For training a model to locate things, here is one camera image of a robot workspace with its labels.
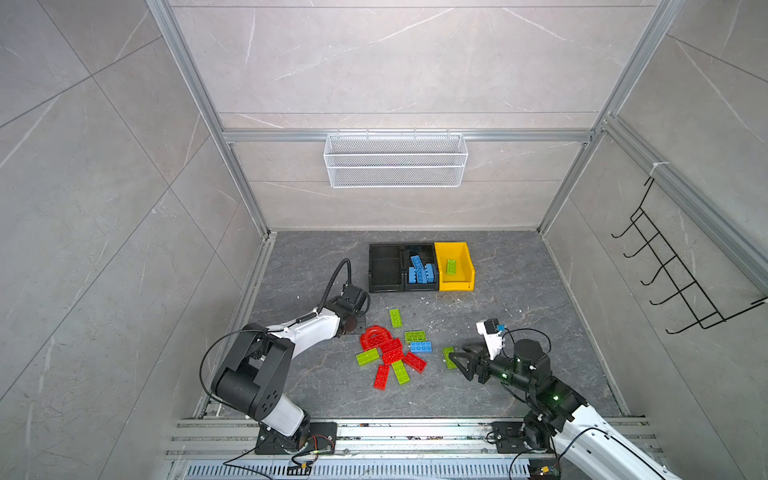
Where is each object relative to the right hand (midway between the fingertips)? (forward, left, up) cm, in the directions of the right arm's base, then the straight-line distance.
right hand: (456, 349), depth 78 cm
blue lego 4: (+30, +6, -8) cm, 32 cm away
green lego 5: (-3, +15, -9) cm, 18 cm away
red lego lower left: (-4, +20, -9) cm, 23 cm away
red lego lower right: (+1, +10, -10) cm, 15 cm away
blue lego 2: (+31, +3, -8) cm, 33 cm away
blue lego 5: (+5, +8, -10) cm, 14 cm away
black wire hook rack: (+3, -49, +20) cm, 53 cm away
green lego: (+35, -5, -10) cm, 36 cm away
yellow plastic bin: (+30, -9, -10) cm, 33 cm away
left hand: (+15, +29, -8) cm, 34 cm away
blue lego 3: (+31, +10, -8) cm, 33 cm away
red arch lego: (+9, +22, -9) cm, 26 cm away
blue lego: (+36, +7, -9) cm, 38 cm away
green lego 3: (+2, +25, -9) cm, 26 cm away
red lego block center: (+4, +17, -9) cm, 20 cm away
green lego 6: (-4, +3, +2) cm, 5 cm away
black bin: (+41, +3, -9) cm, 42 cm away
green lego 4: (+8, +10, -9) cm, 16 cm away
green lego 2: (+15, +16, -10) cm, 24 cm away
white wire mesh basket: (+60, +15, +20) cm, 64 cm away
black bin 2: (+38, +19, -14) cm, 45 cm away
